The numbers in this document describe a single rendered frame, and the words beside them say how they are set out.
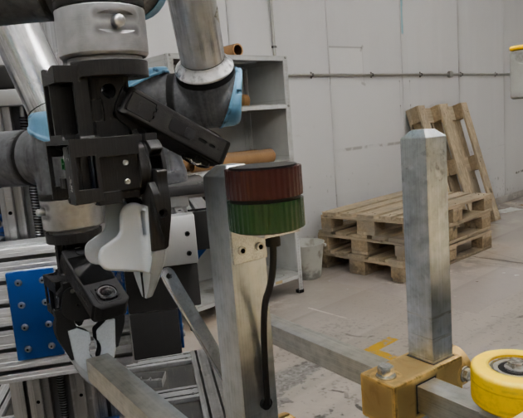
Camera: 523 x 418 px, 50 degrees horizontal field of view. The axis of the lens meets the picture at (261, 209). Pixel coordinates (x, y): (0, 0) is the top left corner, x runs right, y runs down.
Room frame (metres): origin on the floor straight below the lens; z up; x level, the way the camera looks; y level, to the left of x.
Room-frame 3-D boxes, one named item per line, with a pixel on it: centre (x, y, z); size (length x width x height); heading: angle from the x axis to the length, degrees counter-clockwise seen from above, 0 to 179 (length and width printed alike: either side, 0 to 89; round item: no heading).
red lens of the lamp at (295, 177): (0.43, 0.00, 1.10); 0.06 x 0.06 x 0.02
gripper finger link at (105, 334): (0.74, 0.24, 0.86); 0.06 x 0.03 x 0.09; 35
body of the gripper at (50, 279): (0.73, 0.25, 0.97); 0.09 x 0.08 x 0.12; 35
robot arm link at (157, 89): (1.17, 0.22, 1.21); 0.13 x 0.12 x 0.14; 87
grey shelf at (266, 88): (3.52, 0.24, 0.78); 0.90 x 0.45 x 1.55; 131
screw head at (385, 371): (0.57, -0.12, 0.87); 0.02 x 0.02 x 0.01
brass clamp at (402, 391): (0.60, -0.16, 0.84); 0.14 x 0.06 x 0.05; 125
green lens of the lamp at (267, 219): (0.43, 0.00, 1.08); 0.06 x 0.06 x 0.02
